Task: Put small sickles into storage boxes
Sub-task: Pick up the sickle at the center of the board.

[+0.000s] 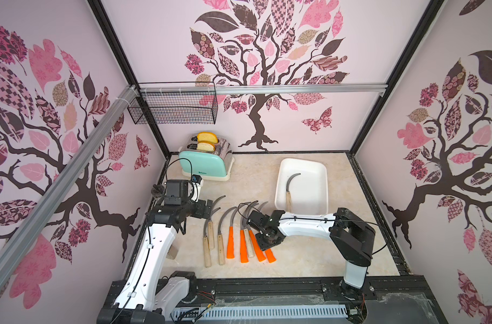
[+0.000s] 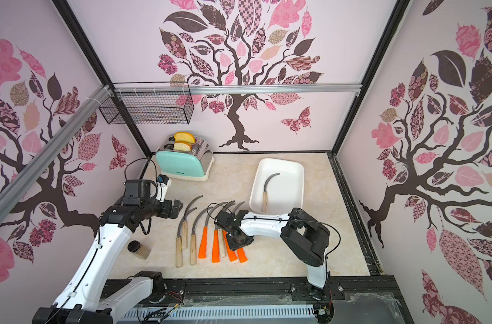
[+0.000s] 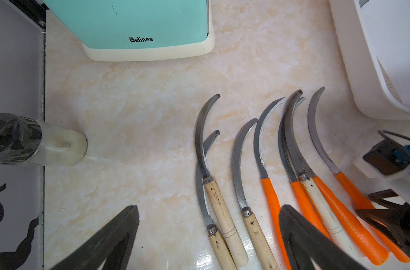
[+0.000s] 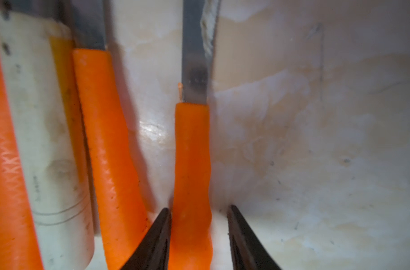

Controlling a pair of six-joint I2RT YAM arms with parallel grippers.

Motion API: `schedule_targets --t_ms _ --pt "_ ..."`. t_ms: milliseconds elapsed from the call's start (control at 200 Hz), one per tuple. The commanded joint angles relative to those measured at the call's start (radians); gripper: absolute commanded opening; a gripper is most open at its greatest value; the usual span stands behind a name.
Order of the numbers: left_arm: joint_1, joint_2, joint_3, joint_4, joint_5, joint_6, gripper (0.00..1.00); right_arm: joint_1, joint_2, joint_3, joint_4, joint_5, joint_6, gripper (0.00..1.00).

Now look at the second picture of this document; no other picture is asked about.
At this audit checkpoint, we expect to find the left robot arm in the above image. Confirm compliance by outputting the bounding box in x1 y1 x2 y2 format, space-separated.
32 175 183 323

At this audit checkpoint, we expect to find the small jar with black lid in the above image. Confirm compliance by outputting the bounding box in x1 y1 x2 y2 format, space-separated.
127 240 151 260

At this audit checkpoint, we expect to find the aluminium rail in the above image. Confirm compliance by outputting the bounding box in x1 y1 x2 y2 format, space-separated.
114 82 362 95
0 85 112 224

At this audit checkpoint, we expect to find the white storage box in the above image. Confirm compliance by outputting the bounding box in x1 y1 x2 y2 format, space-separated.
249 158 305 215

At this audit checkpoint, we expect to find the yellow bread slice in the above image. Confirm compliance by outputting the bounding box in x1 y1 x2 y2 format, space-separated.
174 132 197 144

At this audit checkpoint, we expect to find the mint green toaster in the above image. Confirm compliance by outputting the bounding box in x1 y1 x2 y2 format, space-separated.
156 135 215 181

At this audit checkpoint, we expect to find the black wire basket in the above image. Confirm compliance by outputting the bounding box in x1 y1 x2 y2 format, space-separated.
99 81 196 125

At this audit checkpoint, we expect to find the aluminium rail left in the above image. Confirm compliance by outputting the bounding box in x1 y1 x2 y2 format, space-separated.
0 85 112 224

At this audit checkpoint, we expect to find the aluminium rail back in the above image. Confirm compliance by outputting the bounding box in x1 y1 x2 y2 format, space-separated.
114 82 362 95

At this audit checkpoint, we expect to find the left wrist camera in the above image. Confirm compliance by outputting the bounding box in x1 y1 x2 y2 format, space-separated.
156 174 171 202

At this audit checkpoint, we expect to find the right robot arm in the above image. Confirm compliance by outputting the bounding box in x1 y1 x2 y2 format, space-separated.
214 207 341 290

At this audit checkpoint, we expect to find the white cable duct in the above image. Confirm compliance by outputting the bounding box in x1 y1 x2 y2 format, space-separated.
119 305 316 323

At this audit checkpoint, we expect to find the pale bread slice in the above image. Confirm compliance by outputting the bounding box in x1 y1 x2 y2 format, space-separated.
173 141 193 152

